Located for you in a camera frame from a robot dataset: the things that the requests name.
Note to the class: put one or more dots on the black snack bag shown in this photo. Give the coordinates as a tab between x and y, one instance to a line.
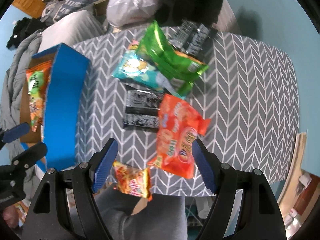
141	108
194	39

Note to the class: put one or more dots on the grey trouser leg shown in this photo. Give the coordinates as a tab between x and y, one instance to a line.
163	218

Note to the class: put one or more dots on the green pea snack bag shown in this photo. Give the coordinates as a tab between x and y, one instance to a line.
180	70

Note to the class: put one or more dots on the orange green snack bag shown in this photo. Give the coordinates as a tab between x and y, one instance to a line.
37	82

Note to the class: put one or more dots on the black office chair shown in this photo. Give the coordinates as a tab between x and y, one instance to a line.
173	12

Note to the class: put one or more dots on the white plastic bag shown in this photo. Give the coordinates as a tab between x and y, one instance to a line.
124	12

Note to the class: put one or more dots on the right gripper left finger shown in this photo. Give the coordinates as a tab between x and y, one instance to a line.
48	216

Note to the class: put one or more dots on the red orange snack bag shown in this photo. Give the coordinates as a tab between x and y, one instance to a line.
179	125

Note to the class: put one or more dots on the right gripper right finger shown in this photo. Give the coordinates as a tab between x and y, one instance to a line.
259	216

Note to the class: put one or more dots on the teal chip bag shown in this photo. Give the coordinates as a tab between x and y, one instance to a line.
133	67

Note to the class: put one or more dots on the blue cardboard box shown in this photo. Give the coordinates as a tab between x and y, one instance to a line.
60	115

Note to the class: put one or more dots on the small orange snack pack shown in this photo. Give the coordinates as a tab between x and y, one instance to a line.
132	181

